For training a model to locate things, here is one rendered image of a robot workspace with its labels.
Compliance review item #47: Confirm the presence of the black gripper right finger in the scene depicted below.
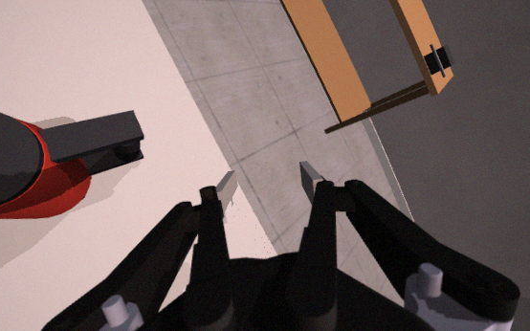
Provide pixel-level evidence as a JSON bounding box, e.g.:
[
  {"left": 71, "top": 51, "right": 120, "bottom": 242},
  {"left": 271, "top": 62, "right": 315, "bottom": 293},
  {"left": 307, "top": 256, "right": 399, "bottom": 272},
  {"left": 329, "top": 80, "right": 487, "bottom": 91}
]
[{"left": 285, "top": 161, "right": 520, "bottom": 331}]

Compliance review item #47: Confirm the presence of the red and black kettle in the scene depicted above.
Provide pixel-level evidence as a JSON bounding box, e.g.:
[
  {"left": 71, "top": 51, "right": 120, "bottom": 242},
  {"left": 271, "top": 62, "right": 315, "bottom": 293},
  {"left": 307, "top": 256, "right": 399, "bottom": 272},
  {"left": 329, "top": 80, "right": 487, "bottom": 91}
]
[{"left": 0, "top": 110, "right": 144, "bottom": 219}]

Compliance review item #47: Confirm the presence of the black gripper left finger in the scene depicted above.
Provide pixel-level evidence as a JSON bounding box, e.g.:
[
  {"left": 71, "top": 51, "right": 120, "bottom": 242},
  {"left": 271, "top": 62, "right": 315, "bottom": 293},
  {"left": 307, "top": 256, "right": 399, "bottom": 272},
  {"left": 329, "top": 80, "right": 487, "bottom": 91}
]
[{"left": 41, "top": 170, "right": 239, "bottom": 331}]

